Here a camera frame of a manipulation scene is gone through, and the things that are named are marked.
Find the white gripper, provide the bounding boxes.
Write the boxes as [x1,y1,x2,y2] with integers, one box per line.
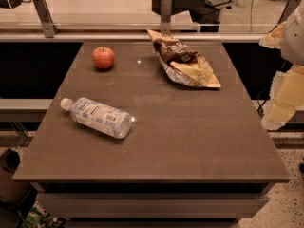
[259,4,304,131]

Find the grey table lower frame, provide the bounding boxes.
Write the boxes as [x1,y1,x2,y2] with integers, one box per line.
[36,192,269,220]

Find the metal railing bracket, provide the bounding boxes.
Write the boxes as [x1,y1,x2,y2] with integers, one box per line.
[32,0,57,38]
[160,0,172,34]
[277,0,303,24]

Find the green packaging on floor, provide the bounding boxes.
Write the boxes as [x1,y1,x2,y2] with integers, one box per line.
[22,202,66,228]

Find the black office chair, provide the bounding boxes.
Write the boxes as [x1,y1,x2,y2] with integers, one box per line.
[151,0,268,33]

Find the brown chip bag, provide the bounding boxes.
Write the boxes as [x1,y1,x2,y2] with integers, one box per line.
[147,29,221,88]

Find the middle metal railing bracket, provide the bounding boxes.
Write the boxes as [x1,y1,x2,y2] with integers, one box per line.
[160,0,172,34]

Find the red apple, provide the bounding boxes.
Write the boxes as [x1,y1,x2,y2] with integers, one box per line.
[92,47,115,69]

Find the clear blue-label plastic bottle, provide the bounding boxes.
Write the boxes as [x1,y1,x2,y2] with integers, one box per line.
[60,98,131,139]

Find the dark bin at left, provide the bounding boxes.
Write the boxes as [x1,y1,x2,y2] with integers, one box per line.
[0,149,31,203]

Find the right metal railing bracket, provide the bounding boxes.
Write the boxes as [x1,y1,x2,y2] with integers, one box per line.
[277,0,303,24]

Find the black cable on floor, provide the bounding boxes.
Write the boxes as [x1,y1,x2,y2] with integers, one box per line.
[256,88,272,113]

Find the left metal railing bracket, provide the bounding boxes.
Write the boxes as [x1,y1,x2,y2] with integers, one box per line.
[32,0,57,38]

